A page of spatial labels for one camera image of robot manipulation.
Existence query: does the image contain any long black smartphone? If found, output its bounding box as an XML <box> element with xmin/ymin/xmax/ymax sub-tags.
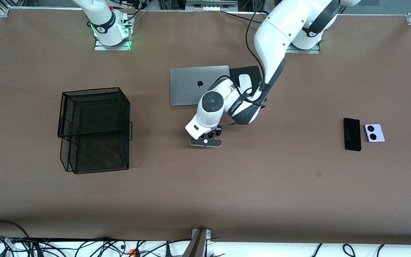
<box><xmin>344</xmin><ymin>117</ymin><xmax>362</xmax><ymax>152</ymax></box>

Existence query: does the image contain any silver closed laptop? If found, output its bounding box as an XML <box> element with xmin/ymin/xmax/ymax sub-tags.
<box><xmin>170</xmin><ymin>65</ymin><xmax>230</xmax><ymax>107</ymax></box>

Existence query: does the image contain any white computer mouse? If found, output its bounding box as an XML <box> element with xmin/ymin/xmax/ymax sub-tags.
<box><xmin>239</xmin><ymin>74</ymin><xmax>253</xmax><ymax>94</ymax></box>

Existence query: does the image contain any black mouse pad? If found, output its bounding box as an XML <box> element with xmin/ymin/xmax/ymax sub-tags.
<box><xmin>229</xmin><ymin>65</ymin><xmax>263</xmax><ymax>91</ymax></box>

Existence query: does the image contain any grey power strip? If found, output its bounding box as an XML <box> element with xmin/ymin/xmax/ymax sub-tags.
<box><xmin>186</xmin><ymin>0</ymin><xmax>238</xmax><ymax>11</ymax></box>

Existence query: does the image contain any lilac flip phone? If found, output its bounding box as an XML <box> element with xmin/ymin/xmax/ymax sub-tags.
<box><xmin>364</xmin><ymin>124</ymin><xmax>385</xmax><ymax>143</ymax></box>

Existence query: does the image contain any black wire mesh organizer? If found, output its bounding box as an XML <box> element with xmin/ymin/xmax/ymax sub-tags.
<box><xmin>57</xmin><ymin>87</ymin><xmax>133</xmax><ymax>175</ymax></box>

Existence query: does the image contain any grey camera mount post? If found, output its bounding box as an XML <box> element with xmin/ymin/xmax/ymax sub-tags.
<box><xmin>182</xmin><ymin>228</ymin><xmax>211</xmax><ymax>257</ymax></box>

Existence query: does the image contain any black cable on table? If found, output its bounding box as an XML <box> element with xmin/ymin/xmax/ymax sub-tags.
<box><xmin>221</xmin><ymin>10</ymin><xmax>267</xmax><ymax>22</ymax></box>

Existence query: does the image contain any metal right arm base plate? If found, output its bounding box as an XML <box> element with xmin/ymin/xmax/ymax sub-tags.
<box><xmin>94</xmin><ymin>36</ymin><xmax>132</xmax><ymax>51</ymax></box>

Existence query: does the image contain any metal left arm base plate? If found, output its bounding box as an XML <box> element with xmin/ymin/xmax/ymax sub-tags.
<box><xmin>287</xmin><ymin>42</ymin><xmax>321</xmax><ymax>54</ymax></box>

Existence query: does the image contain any black looped floor cable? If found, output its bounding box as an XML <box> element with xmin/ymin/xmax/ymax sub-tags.
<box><xmin>0</xmin><ymin>220</ymin><xmax>32</xmax><ymax>257</ymax></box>

